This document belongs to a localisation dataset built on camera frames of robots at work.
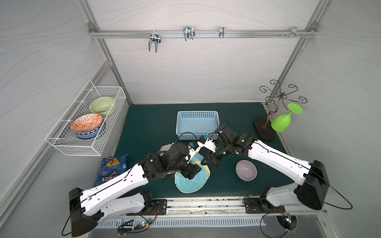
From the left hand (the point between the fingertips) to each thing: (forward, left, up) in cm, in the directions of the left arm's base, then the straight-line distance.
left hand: (195, 166), depth 69 cm
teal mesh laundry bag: (-7, +4, -8) cm, 11 cm away
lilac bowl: (+5, -29, -17) cm, 34 cm away
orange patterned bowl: (+11, +48, +16) cm, 52 cm away
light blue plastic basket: (+38, +3, -18) cm, 42 cm away
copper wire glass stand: (+31, -49, -16) cm, 60 cm away
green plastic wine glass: (+24, -47, +4) cm, 53 cm away
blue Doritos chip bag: (+4, +47, -14) cm, 49 cm away
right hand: (+3, -3, -1) cm, 5 cm away
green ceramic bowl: (+24, +48, +15) cm, 55 cm away
